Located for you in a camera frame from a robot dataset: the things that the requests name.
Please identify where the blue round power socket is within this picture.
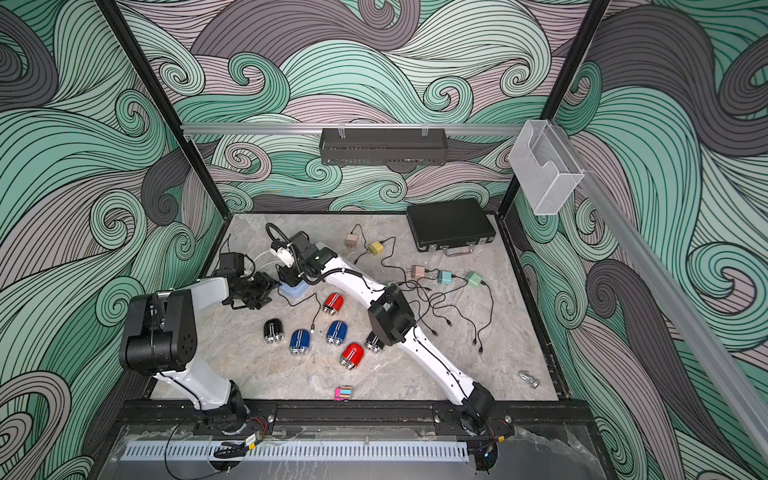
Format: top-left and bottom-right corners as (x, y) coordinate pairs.
(278, 281), (309, 299)

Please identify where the pink striped small box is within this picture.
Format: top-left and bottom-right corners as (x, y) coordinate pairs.
(334, 386), (353, 401)

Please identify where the black briefcase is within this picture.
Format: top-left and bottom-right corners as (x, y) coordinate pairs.
(406, 198), (496, 252)

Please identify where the light green USB charger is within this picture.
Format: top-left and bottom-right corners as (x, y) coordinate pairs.
(466, 271), (484, 287)

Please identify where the red shaver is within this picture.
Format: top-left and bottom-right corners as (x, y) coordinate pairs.
(340, 342), (365, 370)
(322, 292), (344, 316)

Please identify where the black front mounting rail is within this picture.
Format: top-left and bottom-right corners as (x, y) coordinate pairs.
(116, 400), (593, 436)

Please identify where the clear acrylic wall holder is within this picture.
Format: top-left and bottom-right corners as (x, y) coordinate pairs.
(508, 120), (584, 216)

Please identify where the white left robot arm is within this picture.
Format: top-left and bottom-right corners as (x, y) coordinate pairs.
(119, 253), (279, 427)

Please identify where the white slotted cable duct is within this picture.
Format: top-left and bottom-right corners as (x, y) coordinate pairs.
(119, 440), (469, 463)

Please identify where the teal USB charger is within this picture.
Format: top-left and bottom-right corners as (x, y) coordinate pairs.
(436, 270), (453, 285)

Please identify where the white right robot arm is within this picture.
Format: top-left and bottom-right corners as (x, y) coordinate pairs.
(266, 223), (495, 432)

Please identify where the red shaver front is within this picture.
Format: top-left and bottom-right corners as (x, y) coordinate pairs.
(340, 342), (365, 370)

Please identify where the yellow USB charger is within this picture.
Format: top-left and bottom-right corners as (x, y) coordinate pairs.
(367, 241), (384, 256)

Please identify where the black wall shelf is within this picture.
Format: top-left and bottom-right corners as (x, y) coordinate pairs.
(319, 127), (448, 168)

